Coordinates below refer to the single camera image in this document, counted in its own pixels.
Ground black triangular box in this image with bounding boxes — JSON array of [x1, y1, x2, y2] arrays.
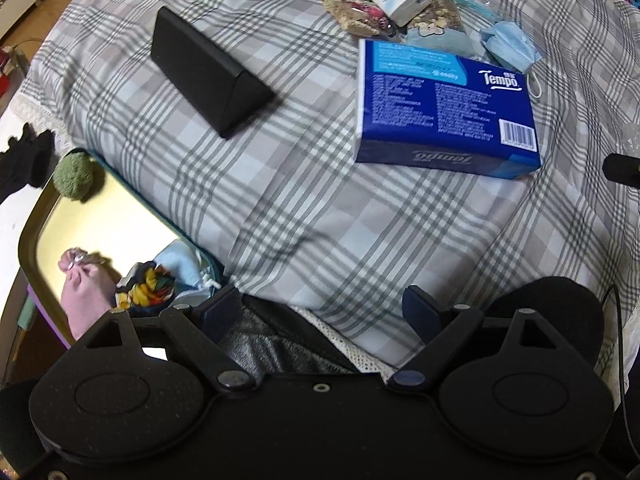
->
[[150, 6, 277, 140]]

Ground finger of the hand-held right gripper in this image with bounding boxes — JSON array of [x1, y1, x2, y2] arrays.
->
[[602, 154, 640, 184]]

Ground blue tissue pack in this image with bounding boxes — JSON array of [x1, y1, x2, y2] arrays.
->
[[352, 37, 542, 180]]

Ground pink plush pouch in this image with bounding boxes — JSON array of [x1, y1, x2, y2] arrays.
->
[[57, 247, 126, 342]]

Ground black cloth glove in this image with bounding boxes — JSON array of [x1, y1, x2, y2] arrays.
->
[[0, 122, 56, 202]]

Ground multicolour knit toy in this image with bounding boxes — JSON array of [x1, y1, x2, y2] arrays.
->
[[116, 260, 176, 309]]

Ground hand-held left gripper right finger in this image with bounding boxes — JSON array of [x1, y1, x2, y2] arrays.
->
[[387, 285, 562, 394]]

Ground dark grey pants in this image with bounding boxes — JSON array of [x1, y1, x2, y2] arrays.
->
[[220, 295, 361, 377]]

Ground grey plaid blanket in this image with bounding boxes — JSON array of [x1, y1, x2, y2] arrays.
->
[[10, 0, 640, 376]]

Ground blue burlap dried flower sachet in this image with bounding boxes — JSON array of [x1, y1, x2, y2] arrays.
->
[[400, 0, 477, 57]]

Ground light blue cloth bag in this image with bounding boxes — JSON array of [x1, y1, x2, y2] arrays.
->
[[150, 239, 222, 306]]

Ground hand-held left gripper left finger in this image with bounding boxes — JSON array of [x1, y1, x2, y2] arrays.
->
[[75, 285, 257, 397]]

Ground blue face mask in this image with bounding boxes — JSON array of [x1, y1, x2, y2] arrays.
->
[[479, 21, 544, 99]]

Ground gold metal tray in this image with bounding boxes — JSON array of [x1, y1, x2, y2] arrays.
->
[[17, 147, 226, 351]]

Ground white lace cloth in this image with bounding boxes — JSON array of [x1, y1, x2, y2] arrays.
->
[[9, 91, 73, 148]]

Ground white pocket tissue packet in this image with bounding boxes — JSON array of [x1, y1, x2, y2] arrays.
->
[[367, 0, 431, 27]]

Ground purple box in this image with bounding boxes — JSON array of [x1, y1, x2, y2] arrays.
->
[[29, 285, 77, 349]]

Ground green fuzzy ball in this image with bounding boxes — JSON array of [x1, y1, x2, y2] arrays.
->
[[52, 152, 101, 204]]

